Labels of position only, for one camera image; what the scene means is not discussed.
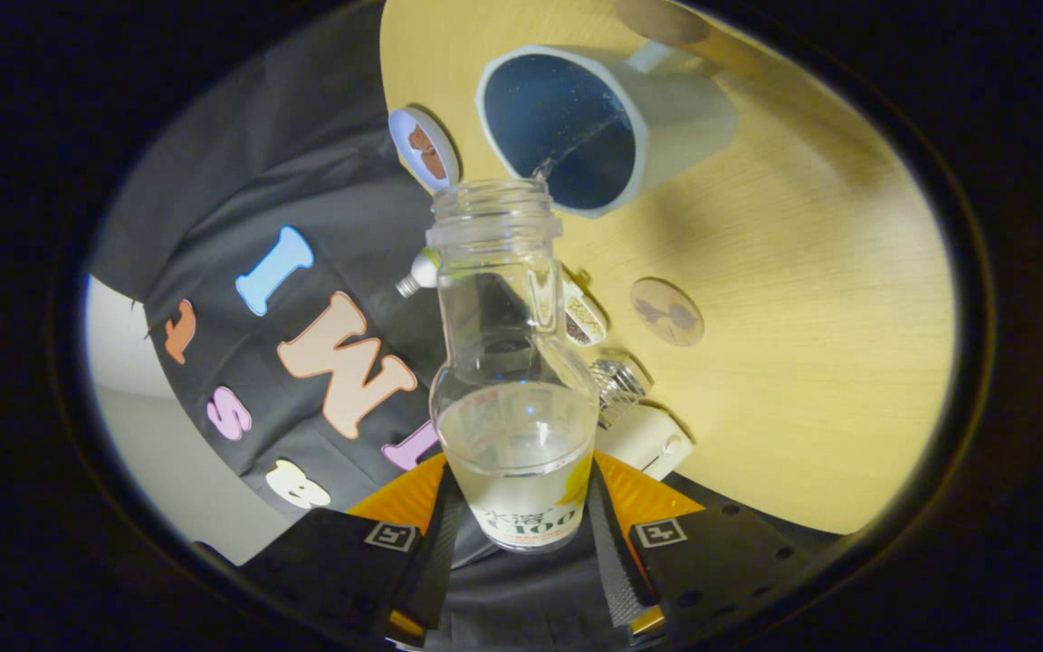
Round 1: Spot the round wooden coaster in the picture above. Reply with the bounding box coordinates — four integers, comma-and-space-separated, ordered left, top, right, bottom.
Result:
630, 277, 705, 348

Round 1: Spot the blue plate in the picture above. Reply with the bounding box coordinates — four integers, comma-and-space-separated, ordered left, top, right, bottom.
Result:
388, 109, 461, 194

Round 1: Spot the white toaster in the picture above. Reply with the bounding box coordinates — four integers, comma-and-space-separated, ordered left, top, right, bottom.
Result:
594, 403, 694, 481

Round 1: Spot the white divided dish of beans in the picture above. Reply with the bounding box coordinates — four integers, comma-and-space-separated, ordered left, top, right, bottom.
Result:
560, 272, 608, 347

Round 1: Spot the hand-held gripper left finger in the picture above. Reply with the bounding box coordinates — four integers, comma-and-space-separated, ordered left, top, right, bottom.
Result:
241, 453, 464, 646

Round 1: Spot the light wooden table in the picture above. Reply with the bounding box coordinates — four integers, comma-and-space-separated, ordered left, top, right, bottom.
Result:
379, 0, 957, 535

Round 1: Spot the green soda bottle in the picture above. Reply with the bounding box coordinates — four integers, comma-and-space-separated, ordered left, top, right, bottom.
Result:
395, 249, 443, 299

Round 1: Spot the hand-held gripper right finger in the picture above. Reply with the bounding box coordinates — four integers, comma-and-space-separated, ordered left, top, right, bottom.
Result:
587, 450, 848, 646

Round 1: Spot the clear utensil holder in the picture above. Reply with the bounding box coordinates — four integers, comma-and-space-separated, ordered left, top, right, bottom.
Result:
589, 358, 649, 427

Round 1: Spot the clear juice bottle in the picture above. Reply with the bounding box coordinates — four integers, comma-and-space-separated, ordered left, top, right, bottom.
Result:
426, 178, 601, 553

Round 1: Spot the pale blue cup wooden handle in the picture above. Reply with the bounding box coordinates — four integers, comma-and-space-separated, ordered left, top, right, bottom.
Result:
474, 36, 758, 219

